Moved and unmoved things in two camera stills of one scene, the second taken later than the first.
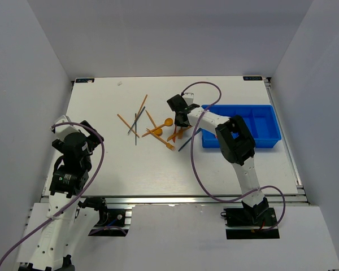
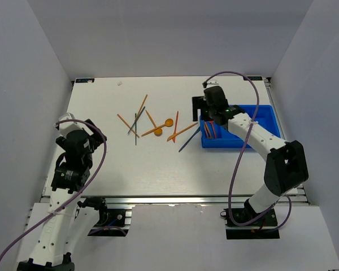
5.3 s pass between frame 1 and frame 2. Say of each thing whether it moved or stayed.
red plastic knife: stayed
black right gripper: moved
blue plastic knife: stayed
